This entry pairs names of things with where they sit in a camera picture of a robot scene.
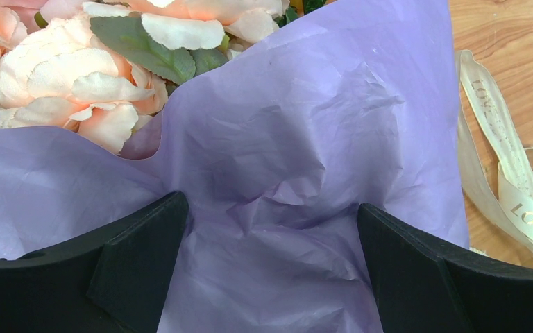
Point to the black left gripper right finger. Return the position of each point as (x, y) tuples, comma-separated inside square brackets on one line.
[(422, 283)]

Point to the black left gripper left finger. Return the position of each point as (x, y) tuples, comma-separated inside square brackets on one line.
[(112, 279)]

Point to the cream ribbon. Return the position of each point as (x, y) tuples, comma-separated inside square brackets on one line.
[(511, 207)]

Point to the purple paper bouquet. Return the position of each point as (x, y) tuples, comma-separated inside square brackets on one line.
[(357, 102)]

